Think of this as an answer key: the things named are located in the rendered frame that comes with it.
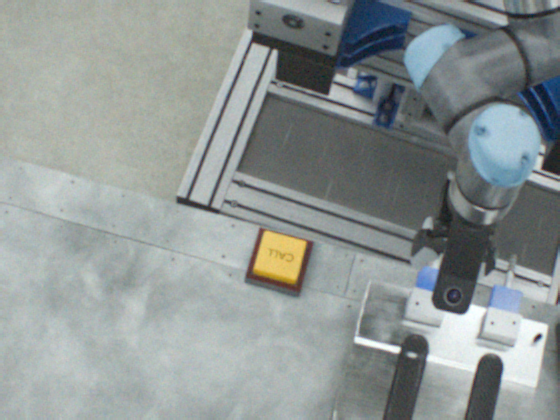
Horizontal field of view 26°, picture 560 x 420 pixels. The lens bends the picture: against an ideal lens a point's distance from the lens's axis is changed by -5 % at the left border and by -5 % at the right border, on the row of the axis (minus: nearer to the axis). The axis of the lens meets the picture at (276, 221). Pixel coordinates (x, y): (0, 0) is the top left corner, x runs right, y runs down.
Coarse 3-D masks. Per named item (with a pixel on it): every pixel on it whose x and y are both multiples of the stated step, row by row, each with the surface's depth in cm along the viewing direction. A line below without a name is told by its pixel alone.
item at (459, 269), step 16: (448, 240) 140; (464, 240) 140; (480, 240) 139; (448, 256) 140; (464, 256) 140; (480, 256) 140; (448, 272) 140; (464, 272) 140; (448, 288) 140; (464, 288) 140; (448, 304) 140; (464, 304) 140
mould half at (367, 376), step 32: (384, 288) 167; (384, 320) 165; (448, 320) 166; (480, 320) 166; (352, 352) 164; (384, 352) 164; (448, 352) 164; (480, 352) 164; (512, 352) 165; (352, 384) 162; (384, 384) 162; (448, 384) 163; (512, 384) 163; (352, 416) 160; (416, 416) 161; (448, 416) 161; (512, 416) 161
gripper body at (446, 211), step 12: (444, 192) 145; (444, 204) 144; (444, 216) 143; (456, 216) 138; (432, 228) 144; (444, 228) 143; (480, 228) 137; (492, 228) 143; (432, 240) 145; (444, 240) 144
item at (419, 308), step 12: (432, 264) 168; (420, 276) 167; (432, 276) 167; (420, 288) 166; (432, 288) 166; (408, 300) 167; (420, 300) 164; (408, 312) 163; (420, 312) 163; (432, 312) 163; (444, 312) 163; (432, 324) 165
